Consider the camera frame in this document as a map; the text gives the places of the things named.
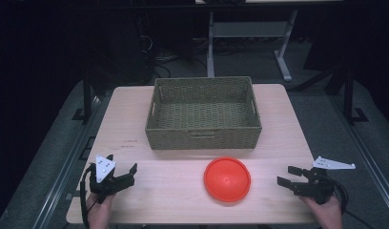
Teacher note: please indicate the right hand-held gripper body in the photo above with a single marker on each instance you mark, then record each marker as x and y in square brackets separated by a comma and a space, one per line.
[321, 187]

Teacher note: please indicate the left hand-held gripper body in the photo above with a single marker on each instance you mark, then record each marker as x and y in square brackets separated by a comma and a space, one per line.
[102, 186]

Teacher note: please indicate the person's left hand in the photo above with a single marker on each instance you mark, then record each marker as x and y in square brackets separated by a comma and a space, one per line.
[98, 211]

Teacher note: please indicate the person's right hand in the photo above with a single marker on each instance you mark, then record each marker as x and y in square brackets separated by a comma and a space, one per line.
[326, 214]

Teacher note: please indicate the red round plate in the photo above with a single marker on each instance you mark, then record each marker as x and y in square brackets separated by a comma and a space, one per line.
[227, 179]

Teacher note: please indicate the black metal stand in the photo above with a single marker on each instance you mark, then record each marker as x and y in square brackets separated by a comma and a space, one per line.
[349, 95]
[87, 95]

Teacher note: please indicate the green woven basket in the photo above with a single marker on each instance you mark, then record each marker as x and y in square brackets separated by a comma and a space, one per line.
[202, 122]

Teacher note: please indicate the metal floor rail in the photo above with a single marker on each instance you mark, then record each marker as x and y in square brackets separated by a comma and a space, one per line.
[364, 149]
[67, 165]

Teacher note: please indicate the white metal desk frame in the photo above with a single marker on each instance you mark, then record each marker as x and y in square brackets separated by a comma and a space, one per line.
[246, 30]

